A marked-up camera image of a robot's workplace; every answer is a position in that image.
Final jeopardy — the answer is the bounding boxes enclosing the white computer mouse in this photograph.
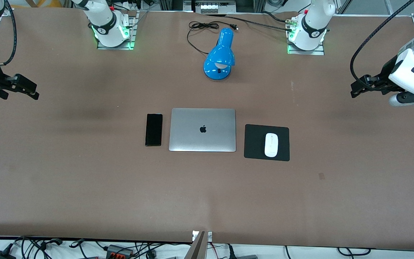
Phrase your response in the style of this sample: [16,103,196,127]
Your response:
[264,133,279,158]

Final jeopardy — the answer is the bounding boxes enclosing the black smartphone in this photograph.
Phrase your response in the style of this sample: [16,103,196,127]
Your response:
[145,113,164,147]

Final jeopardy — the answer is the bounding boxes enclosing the black mouse pad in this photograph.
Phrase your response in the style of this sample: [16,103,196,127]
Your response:
[244,124,290,162]

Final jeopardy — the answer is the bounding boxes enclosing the blue desk lamp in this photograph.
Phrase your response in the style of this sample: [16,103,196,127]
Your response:
[203,27,236,81]

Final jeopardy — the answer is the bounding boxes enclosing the white power strip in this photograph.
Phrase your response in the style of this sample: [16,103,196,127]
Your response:
[194,0,237,14]

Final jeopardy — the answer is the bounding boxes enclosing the grey connector box orange levers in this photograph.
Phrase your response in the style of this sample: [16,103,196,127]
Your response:
[106,244,134,259]

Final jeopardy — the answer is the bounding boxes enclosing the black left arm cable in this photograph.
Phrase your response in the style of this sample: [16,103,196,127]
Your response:
[349,0,414,84]

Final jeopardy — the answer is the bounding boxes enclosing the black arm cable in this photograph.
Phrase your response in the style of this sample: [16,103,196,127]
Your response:
[349,0,414,84]
[0,0,17,68]

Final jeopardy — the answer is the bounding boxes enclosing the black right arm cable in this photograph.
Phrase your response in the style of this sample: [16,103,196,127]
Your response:
[0,0,17,68]

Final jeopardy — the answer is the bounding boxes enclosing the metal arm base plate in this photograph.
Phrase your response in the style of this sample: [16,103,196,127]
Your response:
[96,11,140,50]
[287,19,325,56]

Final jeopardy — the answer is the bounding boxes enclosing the black cable to base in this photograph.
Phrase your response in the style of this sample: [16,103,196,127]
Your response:
[207,12,301,33]

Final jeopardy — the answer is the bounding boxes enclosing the black cable bundle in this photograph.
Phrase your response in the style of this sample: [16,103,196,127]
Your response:
[0,236,193,259]

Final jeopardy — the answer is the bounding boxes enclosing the black looped cable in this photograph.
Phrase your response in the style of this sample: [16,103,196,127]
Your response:
[336,246,377,257]

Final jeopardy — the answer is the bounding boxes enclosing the black lamp power cord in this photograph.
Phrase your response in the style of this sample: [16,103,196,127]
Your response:
[187,21,239,55]

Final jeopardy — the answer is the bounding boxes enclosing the metal camera post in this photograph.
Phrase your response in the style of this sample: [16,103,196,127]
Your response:
[190,231,213,259]

